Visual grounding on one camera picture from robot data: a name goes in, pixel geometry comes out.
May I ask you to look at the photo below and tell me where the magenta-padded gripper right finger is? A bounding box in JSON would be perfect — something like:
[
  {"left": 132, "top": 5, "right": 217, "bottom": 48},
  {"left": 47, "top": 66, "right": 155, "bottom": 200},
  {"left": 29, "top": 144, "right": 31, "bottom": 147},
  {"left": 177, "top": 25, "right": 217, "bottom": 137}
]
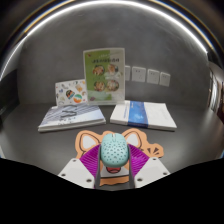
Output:
[{"left": 128, "top": 143, "right": 171, "bottom": 189}]

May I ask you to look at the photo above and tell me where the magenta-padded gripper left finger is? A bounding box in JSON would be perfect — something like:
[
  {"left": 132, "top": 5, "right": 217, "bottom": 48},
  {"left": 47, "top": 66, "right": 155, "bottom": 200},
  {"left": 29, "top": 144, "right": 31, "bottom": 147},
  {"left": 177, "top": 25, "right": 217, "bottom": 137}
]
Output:
[{"left": 57, "top": 144, "right": 103, "bottom": 189}]

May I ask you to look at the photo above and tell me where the teal perforated computer mouse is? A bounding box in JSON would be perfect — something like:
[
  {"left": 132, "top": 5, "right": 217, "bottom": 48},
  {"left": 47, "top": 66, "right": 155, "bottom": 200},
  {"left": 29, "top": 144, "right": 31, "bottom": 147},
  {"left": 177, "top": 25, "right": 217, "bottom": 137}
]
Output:
[{"left": 99, "top": 132, "right": 130, "bottom": 168}]

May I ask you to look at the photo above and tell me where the corgi-shaped orange mouse pad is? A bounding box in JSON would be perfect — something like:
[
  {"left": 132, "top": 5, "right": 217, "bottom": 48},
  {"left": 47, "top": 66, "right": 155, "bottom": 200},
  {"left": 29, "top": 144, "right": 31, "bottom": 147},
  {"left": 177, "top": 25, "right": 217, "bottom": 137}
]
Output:
[{"left": 74, "top": 128, "right": 165, "bottom": 187}]

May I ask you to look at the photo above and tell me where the grey striped book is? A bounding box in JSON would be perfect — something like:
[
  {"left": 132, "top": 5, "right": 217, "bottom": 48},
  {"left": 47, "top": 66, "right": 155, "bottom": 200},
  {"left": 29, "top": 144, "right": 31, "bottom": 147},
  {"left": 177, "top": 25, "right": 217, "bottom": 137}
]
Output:
[{"left": 37, "top": 101, "right": 107, "bottom": 133}]

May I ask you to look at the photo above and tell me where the white book with blue band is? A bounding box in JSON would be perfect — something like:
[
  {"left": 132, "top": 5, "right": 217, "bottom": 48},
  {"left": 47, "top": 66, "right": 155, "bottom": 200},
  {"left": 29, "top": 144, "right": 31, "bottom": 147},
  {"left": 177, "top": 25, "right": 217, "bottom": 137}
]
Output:
[{"left": 109, "top": 99, "right": 178, "bottom": 132}]

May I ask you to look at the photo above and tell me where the white card with colourful stickers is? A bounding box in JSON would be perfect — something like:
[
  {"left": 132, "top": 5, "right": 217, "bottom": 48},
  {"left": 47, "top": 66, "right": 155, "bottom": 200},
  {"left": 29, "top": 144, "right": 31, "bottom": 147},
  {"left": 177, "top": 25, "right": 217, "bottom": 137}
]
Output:
[{"left": 54, "top": 78, "right": 88, "bottom": 108}]

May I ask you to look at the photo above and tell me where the green food poster stand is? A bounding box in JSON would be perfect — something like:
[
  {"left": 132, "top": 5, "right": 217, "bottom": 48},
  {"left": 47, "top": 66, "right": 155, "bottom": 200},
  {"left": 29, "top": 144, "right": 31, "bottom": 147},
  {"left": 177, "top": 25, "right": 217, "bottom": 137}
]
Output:
[{"left": 82, "top": 47, "right": 126, "bottom": 106}]

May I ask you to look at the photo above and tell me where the row of white wall sockets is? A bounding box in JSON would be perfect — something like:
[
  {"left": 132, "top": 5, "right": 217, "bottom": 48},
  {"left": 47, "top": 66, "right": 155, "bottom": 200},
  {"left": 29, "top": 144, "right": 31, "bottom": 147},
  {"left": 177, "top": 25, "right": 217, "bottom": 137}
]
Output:
[{"left": 124, "top": 65, "right": 172, "bottom": 88}]

